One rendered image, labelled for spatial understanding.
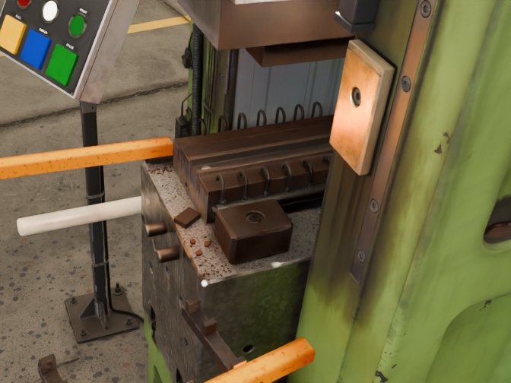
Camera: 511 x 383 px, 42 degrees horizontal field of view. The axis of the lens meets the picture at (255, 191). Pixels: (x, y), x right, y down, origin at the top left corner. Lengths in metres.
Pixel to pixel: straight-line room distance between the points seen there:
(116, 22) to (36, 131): 1.74
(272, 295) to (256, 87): 0.47
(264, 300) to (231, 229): 0.17
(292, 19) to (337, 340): 0.55
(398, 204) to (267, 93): 0.61
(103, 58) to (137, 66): 2.23
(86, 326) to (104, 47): 1.06
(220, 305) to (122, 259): 1.35
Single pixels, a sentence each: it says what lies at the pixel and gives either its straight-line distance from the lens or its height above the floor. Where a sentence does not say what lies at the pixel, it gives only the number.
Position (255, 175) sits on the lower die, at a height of 0.99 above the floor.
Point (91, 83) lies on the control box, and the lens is 1.57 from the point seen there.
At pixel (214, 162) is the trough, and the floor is 0.99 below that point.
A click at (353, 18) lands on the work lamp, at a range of 0.91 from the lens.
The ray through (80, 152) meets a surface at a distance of 1.18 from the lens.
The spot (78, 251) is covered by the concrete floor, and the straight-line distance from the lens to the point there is 2.57.
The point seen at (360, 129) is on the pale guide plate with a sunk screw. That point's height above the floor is 1.25.
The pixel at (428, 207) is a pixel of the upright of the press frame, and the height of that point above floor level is 1.22.
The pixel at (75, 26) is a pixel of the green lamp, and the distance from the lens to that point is 1.58.
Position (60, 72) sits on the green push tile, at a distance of 1.58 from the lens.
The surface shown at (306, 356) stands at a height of 1.03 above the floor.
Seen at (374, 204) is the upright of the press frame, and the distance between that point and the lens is 0.99.
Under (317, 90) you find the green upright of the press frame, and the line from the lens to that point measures 1.54.
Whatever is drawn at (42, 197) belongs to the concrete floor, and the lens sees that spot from 2.83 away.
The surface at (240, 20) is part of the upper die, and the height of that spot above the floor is 1.32.
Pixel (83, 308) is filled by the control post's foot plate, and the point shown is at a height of 0.01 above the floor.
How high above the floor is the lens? 1.73
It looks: 37 degrees down
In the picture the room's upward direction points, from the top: 7 degrees clockwise
